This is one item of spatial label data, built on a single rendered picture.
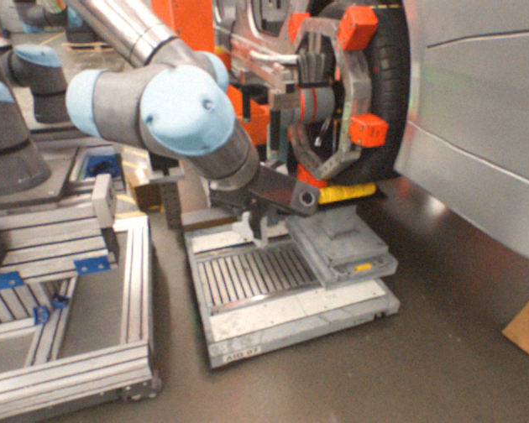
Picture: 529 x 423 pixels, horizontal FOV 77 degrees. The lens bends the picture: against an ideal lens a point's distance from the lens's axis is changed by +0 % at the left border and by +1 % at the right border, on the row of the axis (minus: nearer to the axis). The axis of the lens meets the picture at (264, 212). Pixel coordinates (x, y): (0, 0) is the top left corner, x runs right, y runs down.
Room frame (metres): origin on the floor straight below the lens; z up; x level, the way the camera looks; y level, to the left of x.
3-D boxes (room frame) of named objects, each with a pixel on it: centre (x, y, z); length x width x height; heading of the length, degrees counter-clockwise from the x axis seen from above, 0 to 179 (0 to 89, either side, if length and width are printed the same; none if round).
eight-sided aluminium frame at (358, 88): (1.26, -0.20, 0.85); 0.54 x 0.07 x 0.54; 18
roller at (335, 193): (1.18, -0.34, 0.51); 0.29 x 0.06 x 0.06; 108
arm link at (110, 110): (0.39, 0.15, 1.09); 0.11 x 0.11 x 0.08; 66
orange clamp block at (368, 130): (0.97, -0.31, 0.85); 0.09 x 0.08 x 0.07; 18
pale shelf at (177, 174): (1.63, 0.54, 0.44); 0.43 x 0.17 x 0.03; 18
